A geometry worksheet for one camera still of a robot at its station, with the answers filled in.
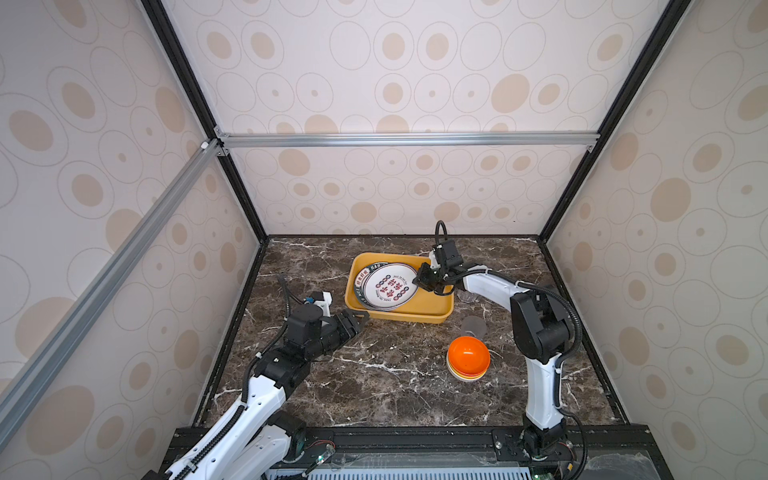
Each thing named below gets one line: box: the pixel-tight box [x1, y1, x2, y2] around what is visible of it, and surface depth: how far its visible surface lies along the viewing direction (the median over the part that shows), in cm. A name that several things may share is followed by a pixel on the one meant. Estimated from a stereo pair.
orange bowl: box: [448, 336, 491, 374], surface depth 82 cm
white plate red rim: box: [362, 263, 418, 310], surface depth 102 cm
